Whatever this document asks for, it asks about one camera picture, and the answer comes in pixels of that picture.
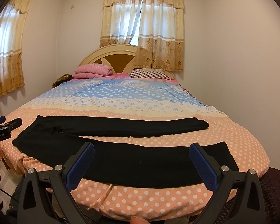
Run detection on black pants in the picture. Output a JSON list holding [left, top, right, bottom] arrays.
[[11, 114, 240, 189]]

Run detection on beige window curtain left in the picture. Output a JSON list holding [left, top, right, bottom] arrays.
[[0, 0, 32, 97]]

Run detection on beige window curtain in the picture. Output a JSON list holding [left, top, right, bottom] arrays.
[[0, 0, 32, 97], [99, 0, 185, 72]]

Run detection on brown patterned cloth bundle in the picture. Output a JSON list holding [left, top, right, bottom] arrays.
[[51, 74, 73, 88]]

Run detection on folded pink blanket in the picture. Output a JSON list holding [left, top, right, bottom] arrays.
[[73, 63, 113, 79]]

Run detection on polka dot bedspread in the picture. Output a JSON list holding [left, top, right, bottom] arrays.
[[0, 74, 269, 221]]

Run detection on cream wooden headboard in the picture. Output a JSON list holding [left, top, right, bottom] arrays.
[[78, 45, 175, 80]]

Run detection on striped pillow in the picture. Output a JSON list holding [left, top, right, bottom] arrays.
[[129, 68, 170, 80]]

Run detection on beige window curtain centre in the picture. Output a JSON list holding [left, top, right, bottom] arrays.
[[99, 0, 185, 72]]

